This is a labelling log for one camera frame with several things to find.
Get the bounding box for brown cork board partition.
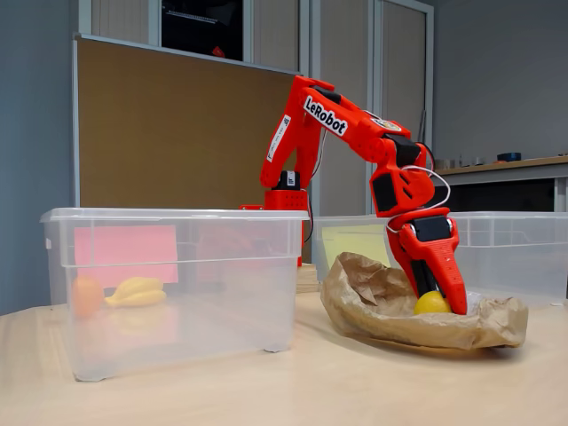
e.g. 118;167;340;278
72;33;304;209

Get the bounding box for yellow toy banana bunch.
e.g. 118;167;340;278
104;276;169;308

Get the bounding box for black machine with red part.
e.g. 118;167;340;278
161;0;245;62

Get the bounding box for yellow paper note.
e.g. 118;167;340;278
321;224;394;270

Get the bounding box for toy orange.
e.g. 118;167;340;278
70;276;107;319

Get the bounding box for wooden base board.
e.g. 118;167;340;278
296;262;321;295

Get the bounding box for black cable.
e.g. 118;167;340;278
414;140;438;177

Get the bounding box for white servo cable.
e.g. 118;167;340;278
384;164;452;234

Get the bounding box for brown paper bowl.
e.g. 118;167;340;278
319;251;529;351

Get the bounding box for pink paper note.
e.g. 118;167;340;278
73;225;179;289

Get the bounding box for wooden background desk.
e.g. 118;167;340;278
437;154;568;214

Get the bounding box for grey cabinet with doors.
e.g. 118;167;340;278
78;0;435;217

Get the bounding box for yellow toy lemon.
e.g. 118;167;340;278
413;290;453;316

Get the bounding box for clear plastic bin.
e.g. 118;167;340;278
310;210;568;307
39;207;311;383

